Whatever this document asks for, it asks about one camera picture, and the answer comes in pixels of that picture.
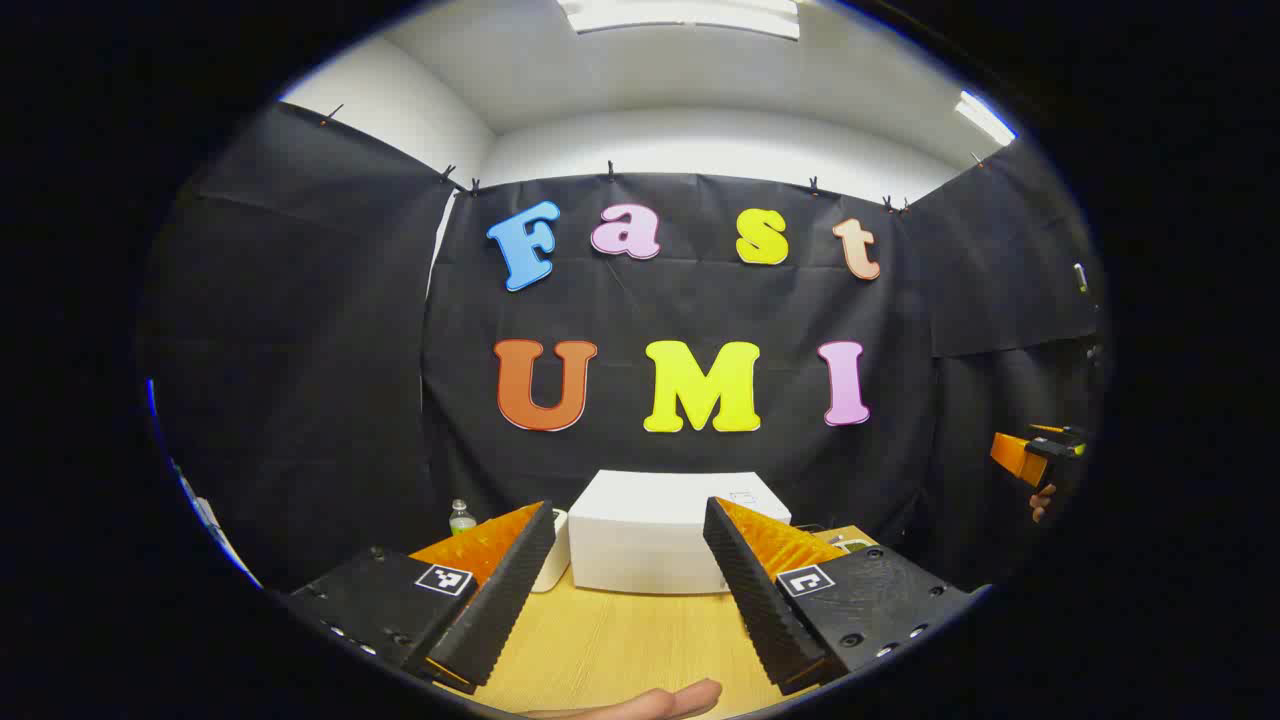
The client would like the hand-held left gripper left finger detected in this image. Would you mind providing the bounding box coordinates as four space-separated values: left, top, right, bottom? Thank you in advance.
285 500 557 696

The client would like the white toaster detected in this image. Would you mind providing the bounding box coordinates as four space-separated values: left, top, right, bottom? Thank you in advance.
530 508 572 594

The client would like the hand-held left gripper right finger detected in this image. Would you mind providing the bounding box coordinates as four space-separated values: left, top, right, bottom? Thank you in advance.
703 497 986 696

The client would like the large ceiling light panel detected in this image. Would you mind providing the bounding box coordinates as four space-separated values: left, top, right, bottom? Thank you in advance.
555 0 802 41

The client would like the white microwave oven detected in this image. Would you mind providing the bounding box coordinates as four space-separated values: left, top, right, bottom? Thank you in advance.
567 470 793 597

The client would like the small ceiling light panel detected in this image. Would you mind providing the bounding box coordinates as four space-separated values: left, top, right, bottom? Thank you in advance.
954 90 1019 148

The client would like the black backdrop cloth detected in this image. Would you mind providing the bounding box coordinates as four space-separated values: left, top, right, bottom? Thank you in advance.
140 100 1106 591

